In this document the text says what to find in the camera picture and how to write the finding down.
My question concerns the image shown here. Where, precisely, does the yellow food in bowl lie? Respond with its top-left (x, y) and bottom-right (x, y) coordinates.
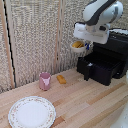
top-left (72, 41), bottom-right (85, 49)

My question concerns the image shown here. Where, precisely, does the golden bread piece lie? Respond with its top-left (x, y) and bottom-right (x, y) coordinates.
top-left (55, 74), bottom-right (68, 85)

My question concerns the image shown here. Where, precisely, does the white floral rim plate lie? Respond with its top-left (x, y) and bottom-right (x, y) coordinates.
top-left (7, 95), bottom-right (57, 128)

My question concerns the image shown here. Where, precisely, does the woven beige folding screen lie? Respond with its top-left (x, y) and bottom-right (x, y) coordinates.
top-left (0, 0), bottom-right (128, 94)

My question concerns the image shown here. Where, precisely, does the pink cup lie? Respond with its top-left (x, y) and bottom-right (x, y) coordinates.
top-left (38, 71), bottom-right (53, 92)

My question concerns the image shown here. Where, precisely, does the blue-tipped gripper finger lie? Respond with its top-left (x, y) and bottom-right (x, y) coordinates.
top-left (85, 42), bottom-right (92, 52)

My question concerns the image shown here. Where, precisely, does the small white bowl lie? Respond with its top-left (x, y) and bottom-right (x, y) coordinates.
top-left (70, 40), bottom-right (87, 55)

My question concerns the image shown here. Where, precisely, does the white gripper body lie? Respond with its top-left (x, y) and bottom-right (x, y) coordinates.
top-left (72, 21), bottom-right (111, 45)

